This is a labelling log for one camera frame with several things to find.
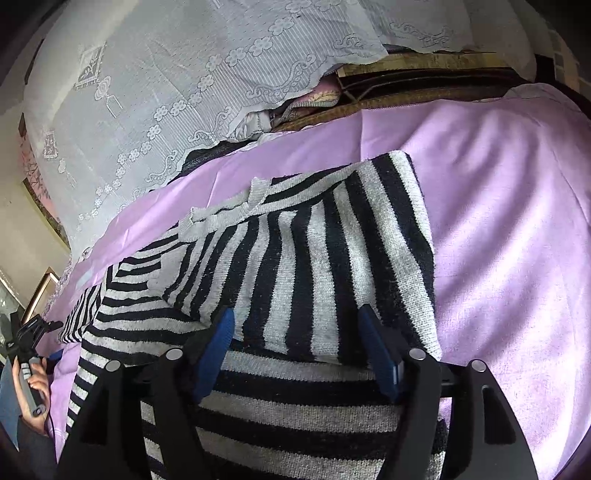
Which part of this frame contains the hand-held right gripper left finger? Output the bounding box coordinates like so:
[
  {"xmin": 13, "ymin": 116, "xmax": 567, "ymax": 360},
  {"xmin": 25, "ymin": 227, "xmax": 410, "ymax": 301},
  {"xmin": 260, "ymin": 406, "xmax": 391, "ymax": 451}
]
[{"xmin": 55, "ymin": 307, "xmax": 235, "ymax": 480}]

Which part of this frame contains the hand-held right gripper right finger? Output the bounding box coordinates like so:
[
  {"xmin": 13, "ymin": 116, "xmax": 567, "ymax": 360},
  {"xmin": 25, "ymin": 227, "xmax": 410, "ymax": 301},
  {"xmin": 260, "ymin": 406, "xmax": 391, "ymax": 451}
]
[{"xmin": 358, "ymin": 305, "xmax": 540, "ymax": 480}]

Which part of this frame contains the black white striped sweater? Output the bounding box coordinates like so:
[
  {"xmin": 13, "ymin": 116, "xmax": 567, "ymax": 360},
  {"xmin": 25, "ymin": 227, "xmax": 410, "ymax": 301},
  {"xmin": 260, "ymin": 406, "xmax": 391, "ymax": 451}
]
[{"xmin": 60, "ymin": 151, "xmax": 451, "ymax": 480}]

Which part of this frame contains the person's left forearm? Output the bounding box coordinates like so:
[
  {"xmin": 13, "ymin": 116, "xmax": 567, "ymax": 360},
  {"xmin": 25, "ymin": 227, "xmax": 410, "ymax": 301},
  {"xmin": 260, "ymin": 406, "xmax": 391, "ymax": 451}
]
[{"xmin": 14, "ymin": 414, "xmax": 58, "ymax": 480}]

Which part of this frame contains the person's left hand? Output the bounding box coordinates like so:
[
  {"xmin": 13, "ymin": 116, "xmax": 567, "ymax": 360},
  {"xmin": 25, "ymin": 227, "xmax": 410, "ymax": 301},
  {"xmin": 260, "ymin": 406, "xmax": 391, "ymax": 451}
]
[{"xmin": 13, "ymin": 356, "xmax": 52, "ymax": 435}]

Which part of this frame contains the pink floral cloth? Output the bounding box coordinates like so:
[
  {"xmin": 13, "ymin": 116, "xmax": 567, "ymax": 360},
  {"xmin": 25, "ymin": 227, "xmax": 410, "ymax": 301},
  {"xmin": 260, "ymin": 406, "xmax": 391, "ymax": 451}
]
[{"xmin": 18, "ymin": 115, "xmax": 72, "ymax": 250}]

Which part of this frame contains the purple bed sheet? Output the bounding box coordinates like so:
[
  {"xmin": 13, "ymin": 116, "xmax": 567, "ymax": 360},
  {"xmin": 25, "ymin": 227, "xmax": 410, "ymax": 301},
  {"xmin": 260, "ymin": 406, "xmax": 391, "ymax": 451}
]
[{"xmin": 44, "ymin": 83, "xmax": 591, "ymax": 480}]

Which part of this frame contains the dark cloth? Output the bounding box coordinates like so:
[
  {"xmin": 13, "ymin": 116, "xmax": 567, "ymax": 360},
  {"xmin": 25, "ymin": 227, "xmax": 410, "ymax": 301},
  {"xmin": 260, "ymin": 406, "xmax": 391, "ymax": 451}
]
[{"xmin": 178, "ymin": 138, "xmax": 259, "ymax": 177}]

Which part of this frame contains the grey satin cloth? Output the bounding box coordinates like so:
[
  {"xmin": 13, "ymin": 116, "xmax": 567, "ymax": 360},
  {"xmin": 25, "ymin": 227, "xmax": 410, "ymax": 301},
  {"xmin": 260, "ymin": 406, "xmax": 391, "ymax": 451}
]
[{"xmin": 233, "ymin": 110, "xmax": 273, "ymax": 141}]

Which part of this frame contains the pink floral pillow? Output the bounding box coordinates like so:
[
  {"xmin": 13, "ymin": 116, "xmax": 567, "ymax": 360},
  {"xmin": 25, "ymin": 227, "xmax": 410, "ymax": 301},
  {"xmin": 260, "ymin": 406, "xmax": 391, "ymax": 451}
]
[{"xmin": 272, "ymin": 76, "xmax": 345, "ymax": 127}]

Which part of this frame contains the white lace cloth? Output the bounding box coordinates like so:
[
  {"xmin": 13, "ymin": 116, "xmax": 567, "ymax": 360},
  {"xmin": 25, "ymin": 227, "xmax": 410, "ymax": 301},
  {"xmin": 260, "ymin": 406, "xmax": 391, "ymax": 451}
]
[{"xmin": 21, "ymin": 0, "xmax": 539, "ymax": 252}]

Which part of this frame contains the gold picture frame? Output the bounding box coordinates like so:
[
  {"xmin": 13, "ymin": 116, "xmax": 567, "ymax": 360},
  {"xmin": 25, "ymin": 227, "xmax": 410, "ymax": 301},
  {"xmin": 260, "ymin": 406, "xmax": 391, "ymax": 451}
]
[{"xmin": 21, "ymin": 265, "xmax": 61, "ymax": 324}]

